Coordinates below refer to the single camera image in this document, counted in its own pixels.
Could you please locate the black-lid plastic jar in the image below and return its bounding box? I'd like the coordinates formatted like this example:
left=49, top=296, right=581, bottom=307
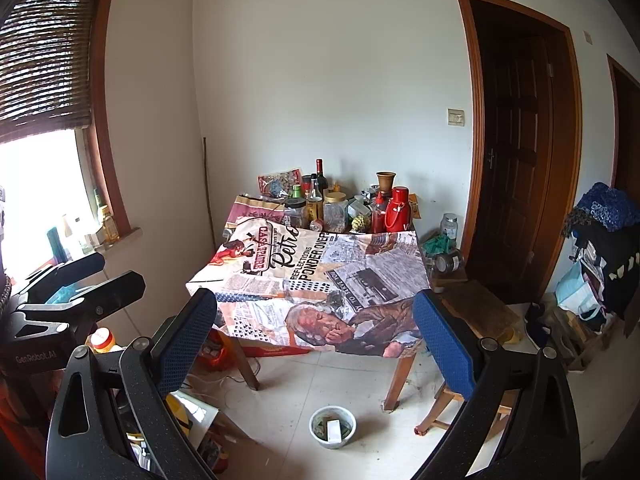
left=284, top=197, right=308, bottom=231

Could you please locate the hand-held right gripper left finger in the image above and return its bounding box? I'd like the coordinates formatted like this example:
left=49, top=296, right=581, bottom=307
left=47, top=287, right=218, bottom=480

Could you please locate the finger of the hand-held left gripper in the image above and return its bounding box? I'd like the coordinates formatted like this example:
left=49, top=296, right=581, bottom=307
left=12, top=252, right=107, bottom=306
left=15, top=270, right=147, bottom=337

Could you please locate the red snack packet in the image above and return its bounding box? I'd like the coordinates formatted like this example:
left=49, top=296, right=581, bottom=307
left=257, top=169, right=303, bottom=196

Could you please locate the red plastic bag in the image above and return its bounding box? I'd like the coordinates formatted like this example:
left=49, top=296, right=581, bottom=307
left=200, top=332, right=236, bottom=371

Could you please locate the red thermos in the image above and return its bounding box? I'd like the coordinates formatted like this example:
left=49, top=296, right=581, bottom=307
left=384, top=186, right=411, bottom=233

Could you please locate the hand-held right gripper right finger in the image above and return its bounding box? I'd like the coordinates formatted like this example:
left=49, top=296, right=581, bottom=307
left=412, top=290, right=581, bottom=480

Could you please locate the yellow oil bottle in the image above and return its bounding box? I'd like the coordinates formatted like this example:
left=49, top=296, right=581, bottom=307
left=102, top=205, right=121, bottom=243

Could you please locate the printed tablecloth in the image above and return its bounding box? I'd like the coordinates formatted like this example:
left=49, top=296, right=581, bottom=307
left=186, top=200, right=433, bottom=358

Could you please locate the blue sequined cloth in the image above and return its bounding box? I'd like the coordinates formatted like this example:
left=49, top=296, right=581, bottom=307
left=565, top=182, right=638, bottom=233

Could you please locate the white bowl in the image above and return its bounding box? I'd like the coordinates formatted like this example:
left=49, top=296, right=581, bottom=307
left=308, top=406, right=357, bottom=449

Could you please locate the narrow dark wooden door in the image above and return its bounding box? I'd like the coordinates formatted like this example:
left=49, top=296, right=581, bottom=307
left=606, top=54, right=640, bottom=196

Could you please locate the green plastic bag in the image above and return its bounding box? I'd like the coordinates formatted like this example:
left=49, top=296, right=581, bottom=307
left=422, top=234, right=453, bottom=258

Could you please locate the thin wooden stick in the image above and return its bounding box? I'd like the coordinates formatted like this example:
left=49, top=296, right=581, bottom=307
left=201, top=136, right=215, bottom=241

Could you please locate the red sauce bottle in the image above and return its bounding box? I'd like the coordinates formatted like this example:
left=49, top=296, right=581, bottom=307
left=371, top=191, right=387, bottom=234

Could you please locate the blue snack bag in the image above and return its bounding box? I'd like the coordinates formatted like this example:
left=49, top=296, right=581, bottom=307
left=44, top=284, right=77, bottom=306

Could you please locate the clear glass bottle yellow label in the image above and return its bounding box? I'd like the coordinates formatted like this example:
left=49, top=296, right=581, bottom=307
left=306, top=174, right=323, bottom=221

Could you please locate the pink printed paper sack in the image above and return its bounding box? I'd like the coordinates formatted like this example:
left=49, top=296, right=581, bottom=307
left=227, top=194, right=286, bottom=228

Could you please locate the wooden table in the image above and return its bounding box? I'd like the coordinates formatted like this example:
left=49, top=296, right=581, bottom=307
left=186, top=195, right=433, bottom=413

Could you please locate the light blue paper bag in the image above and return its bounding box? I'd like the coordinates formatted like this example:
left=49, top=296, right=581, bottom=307
left=556, top=259, right=601, bottom=316

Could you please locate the gold-lid plastic jar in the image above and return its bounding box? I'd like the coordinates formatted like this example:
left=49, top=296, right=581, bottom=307
left=322, top=191, right=348, bottom=233

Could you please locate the black bag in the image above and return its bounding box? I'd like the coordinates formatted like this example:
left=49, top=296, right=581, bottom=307
left=572, top=220, right=640, bottom=321

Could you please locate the wooden window frame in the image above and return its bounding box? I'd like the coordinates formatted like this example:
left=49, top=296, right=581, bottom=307
left=0, top=0, right=143, bottom=261

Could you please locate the brown window blind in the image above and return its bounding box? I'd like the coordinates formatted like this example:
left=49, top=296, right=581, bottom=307
left=0, top=0, right=108, bottom=133

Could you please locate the dark jar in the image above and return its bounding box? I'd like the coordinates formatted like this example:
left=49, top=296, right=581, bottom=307
left=435, top=250, right=463, bottom=273

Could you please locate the orange bottle with white cap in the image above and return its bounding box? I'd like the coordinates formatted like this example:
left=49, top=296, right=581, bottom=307
left=90, top=327, right=118, bottom=353

